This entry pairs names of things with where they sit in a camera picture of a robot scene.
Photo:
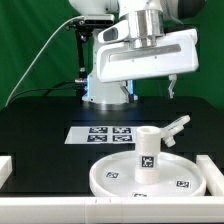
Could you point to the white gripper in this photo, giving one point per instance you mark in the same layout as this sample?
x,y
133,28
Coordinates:
x,y
174,53

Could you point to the white table base piece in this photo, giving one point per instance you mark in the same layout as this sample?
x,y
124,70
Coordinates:
x,y
168,132

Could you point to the white round table top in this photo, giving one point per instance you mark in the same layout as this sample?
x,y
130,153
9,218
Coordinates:
x,y
114,175

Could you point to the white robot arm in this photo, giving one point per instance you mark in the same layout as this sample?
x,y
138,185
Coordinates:
x,y
135,39

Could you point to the white marker sheet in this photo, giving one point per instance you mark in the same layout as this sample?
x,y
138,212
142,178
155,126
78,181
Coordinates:
x,y
101,135

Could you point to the white right fence bar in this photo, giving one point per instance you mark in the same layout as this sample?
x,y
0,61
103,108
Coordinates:
x,y
214,177

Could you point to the white fence bar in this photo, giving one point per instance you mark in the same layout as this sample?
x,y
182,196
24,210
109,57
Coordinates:
x,y
5,169
92,210
214,177

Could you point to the white front fence bar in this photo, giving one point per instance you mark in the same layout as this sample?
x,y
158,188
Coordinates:
x,y
92,210

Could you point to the white left fence bar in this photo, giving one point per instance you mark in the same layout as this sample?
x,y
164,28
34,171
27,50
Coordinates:
x,y
5,169

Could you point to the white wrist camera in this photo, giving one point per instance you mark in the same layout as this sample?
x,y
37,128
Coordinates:
x,y
115,33

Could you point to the black camera stand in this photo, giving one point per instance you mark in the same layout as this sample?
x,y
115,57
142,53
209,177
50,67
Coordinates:
x,y
81,50

